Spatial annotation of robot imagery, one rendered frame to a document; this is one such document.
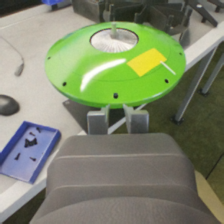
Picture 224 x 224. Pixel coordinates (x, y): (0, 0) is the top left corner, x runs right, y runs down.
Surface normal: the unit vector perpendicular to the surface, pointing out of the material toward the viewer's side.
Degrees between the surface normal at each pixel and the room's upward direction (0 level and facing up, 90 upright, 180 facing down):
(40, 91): 0
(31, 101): 0
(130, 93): 25
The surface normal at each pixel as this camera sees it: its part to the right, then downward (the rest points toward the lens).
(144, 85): 0.13, -0.27
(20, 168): -0.04, -0.62
